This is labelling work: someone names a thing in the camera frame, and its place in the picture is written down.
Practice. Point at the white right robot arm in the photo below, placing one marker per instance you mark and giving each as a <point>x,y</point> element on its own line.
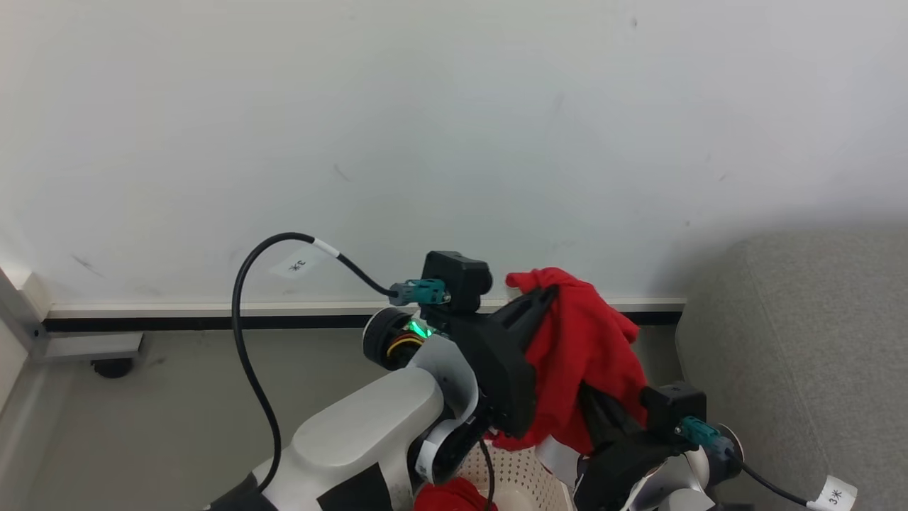
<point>688,486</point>

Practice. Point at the black caster wheel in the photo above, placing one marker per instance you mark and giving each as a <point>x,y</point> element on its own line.
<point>112,367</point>

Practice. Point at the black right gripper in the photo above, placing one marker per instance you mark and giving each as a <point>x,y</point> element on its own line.
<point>621,461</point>

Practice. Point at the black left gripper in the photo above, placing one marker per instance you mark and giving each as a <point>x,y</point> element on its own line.
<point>504,376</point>

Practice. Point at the cream perforated laundry basket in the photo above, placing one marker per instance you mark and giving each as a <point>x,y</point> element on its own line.
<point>518,475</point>

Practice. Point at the grey cart base with caster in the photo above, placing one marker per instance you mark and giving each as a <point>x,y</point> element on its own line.
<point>78,344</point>

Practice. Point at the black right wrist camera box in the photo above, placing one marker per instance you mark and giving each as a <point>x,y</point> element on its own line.
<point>674,406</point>

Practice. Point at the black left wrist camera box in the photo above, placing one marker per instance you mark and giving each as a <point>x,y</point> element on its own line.
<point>457,280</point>

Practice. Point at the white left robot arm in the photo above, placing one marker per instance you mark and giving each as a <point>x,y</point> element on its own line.
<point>362,433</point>

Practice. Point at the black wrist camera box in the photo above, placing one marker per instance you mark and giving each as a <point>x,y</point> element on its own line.
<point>457,280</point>
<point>674,406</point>

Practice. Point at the grey fabric sofa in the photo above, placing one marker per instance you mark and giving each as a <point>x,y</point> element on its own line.
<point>809,369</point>

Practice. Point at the white and black baseboard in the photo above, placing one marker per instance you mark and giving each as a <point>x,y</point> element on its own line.
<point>213,316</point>

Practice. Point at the red garment with white trim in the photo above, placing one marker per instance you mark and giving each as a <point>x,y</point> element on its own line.
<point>582,341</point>

